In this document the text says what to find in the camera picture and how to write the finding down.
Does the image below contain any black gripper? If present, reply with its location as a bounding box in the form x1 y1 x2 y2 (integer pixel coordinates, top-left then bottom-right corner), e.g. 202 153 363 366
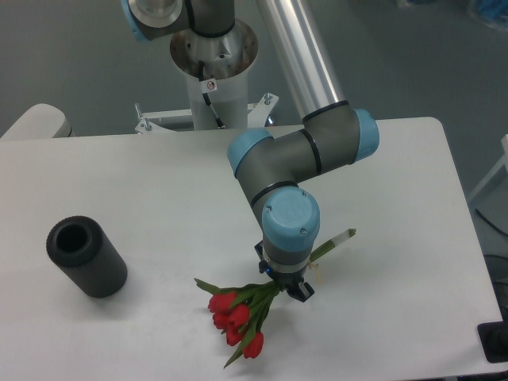
254 241 314 302

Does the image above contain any red tulip bouquet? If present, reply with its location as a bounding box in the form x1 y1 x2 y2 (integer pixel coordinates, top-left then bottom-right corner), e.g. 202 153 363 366
194 227 357 370

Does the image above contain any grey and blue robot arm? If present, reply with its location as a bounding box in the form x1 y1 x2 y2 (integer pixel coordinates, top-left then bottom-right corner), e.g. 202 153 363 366
122 1 379 301

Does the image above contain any dark grey ribbed vase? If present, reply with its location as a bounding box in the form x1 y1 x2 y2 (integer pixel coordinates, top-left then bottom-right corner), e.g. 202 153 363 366
46 216 128 298

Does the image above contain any black box at table edge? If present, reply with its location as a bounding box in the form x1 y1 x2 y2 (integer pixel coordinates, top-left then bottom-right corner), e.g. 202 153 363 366
477 321 507 364

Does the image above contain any white chair edge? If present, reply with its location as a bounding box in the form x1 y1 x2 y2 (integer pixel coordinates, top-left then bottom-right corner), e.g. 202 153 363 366
1 103 74 141

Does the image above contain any white pedestal base frame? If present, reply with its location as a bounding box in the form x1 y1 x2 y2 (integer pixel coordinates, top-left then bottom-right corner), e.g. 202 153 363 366
134 92 279 134

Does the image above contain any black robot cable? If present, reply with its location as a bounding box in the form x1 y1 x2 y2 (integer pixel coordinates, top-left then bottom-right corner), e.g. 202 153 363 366
198 60 228 130

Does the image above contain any black floor cable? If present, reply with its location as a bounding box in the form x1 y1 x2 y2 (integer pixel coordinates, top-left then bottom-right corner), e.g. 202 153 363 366
475 208 508 235

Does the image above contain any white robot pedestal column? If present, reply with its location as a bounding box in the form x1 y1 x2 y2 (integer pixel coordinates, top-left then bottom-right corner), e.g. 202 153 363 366
170 19 259 129

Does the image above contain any white frame at right edge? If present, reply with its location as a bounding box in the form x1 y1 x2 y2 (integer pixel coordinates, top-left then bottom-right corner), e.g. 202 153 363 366
468 135 507 205

